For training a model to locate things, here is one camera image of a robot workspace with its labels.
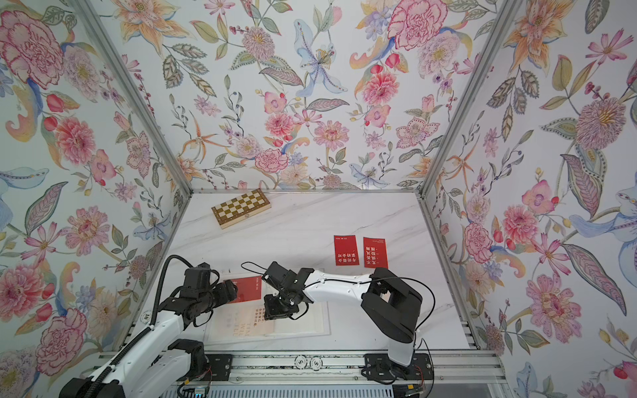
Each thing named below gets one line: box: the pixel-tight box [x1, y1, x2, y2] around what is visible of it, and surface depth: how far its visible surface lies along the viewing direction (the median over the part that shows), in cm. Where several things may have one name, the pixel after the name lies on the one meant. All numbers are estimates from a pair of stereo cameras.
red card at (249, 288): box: [229, 275, 263, 304], surface depth 90 cm
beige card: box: [233, 300, 270, 327], surface depth 84 cm
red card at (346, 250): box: [333, 234, 360, 267], surface depth 103 cm
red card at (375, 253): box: [363, 237, 389, 269], surface depth 103 cm
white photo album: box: [204, 296, 331, 345], surface depth 82 cm
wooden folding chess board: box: [211, 188, 273, 230], surface depth 113 cm
